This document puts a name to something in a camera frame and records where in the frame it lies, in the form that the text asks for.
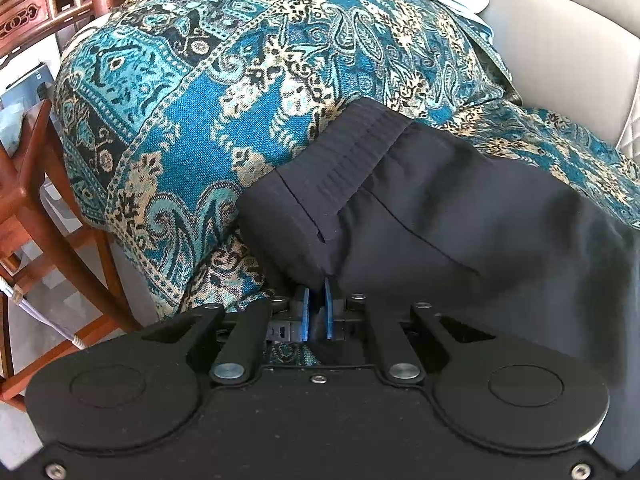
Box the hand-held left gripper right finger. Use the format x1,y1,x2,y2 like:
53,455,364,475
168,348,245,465
324,277,497,387

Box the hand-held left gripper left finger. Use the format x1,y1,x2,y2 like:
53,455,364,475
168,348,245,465
143,286,313,387

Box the black pants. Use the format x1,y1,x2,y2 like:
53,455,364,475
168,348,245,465
236,97,640,406

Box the teal paisley blanket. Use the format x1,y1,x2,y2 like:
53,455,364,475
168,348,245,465
52,0,640,368

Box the wooden chair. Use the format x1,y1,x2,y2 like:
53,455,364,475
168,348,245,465
0,97,147,413

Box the grey box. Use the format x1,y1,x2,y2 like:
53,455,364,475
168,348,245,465
0,62,56,111

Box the carved wooden table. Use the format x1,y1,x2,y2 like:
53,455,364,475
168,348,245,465
0,0,182,57

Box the white cable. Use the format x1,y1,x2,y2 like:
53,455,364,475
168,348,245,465
0,275,85,352

